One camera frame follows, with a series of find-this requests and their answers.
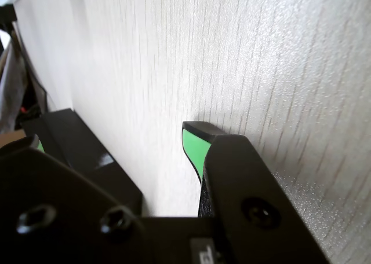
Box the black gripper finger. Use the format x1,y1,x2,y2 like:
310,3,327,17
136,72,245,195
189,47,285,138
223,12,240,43
182,120,331,264
0,134,154,264

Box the black box tray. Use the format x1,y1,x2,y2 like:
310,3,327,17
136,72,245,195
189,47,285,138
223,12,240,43
21,113,70,168

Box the large brown cardboard box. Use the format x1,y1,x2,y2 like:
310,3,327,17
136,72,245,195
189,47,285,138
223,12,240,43
0,129,30,148

